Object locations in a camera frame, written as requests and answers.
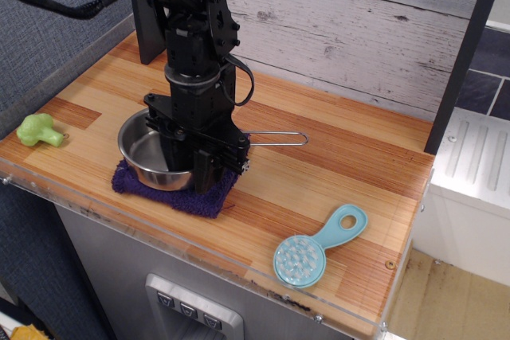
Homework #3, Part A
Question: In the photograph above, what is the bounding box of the white ribbed box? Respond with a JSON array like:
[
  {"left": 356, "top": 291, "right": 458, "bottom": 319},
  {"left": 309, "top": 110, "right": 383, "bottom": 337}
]
[{"left": 412, "top": 108, "right": 509, "bottom": 285}]

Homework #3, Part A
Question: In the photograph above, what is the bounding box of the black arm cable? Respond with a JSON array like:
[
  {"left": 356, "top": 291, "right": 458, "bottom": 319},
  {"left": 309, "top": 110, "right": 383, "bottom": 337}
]
[{"left": 0, "top": 0, "right": 256, "bottom": 108}]

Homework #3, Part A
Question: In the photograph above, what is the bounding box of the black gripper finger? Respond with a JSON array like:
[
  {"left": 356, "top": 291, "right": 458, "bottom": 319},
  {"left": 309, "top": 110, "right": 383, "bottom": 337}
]
[
  {"left": 194, "top": 150, "right": 225, "bottom": 193},
  {"left": 160, "top": 134, "right": 194, "bottom": 172}
]

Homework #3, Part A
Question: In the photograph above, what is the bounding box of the yellow object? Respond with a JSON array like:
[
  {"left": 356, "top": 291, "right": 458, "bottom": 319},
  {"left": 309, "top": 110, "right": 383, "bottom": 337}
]
[{"left": 10, "top": 326, "right": 49, "bottom": 340}]

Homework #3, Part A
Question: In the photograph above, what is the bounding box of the clear acrylic edge guard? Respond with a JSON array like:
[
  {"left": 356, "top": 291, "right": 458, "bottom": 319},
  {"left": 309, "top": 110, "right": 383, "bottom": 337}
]
[{"left": 1, "top": 159, "right": 387, "bottom": 339}]

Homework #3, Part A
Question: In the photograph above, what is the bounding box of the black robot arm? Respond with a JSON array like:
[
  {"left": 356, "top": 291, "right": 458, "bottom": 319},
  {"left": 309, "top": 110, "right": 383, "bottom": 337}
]
[{"left": 144, "top": 0, "right": 249, "bottom": 193}]

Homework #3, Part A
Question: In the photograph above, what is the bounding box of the stainless steel pot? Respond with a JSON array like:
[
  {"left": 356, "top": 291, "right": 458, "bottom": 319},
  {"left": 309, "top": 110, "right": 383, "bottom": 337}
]
[{"left": 118, "top": 108, "right": 308, "bottom": 193}]

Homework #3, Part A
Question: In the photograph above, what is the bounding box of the silver dispenser panel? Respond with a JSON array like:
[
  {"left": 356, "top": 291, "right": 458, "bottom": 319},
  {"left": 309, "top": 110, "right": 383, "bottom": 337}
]
[{"left": 145, "top": 273, "right": 245, "bottom": 339}]

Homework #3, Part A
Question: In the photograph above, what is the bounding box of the purple terry cloth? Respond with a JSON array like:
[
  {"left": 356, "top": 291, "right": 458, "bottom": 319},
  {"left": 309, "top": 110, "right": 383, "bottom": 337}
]
[{"left": 111, "top": 159, "right": 239, "bottom": 219}]

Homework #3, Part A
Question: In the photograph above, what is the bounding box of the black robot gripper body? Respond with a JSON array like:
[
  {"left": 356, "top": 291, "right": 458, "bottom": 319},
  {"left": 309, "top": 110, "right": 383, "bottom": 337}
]
[{"left": 144, "top": 64, "right": 249, "bottom": 174}]

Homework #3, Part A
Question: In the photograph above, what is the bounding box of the green toy broccoli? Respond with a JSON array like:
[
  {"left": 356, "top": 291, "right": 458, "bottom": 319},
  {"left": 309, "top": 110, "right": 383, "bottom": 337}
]
[{"left": 16, "top": 113, "right": 65, "bottom": 147}]

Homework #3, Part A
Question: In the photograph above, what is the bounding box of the light blue scrub brush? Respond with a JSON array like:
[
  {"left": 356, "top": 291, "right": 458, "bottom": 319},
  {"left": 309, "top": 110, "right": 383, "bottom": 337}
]
[{"left": 273, "top": 205, "right": 368, "bottom": 288}]

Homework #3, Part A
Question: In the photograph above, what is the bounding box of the black vertical post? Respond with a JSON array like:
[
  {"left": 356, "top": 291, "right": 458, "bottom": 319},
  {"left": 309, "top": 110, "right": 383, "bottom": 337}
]
[{"left": 424, "top": 0, "right": 495, "bottom": 155}]

